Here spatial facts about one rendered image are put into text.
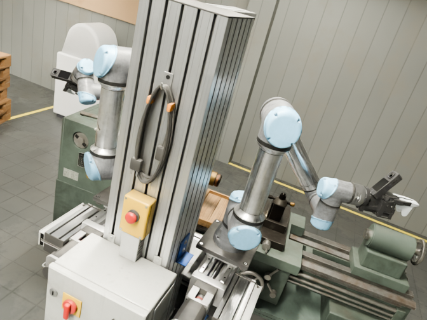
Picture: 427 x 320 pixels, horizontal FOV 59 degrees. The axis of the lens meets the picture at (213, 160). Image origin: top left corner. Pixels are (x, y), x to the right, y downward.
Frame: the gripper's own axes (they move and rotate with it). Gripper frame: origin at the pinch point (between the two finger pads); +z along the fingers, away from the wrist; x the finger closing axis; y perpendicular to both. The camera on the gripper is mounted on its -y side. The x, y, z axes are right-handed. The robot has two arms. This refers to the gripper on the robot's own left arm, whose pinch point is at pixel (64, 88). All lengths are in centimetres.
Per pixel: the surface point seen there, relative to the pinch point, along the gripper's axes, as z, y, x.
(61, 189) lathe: 38, 27, -41
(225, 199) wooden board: 2, 115, -12
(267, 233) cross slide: -39, 121, -33
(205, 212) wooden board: -5, 99, -27
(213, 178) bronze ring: -16, 91, -11
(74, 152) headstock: 18.5, 21.0, -23.1
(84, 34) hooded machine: 234, 3, 175
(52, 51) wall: 373, -20, 203
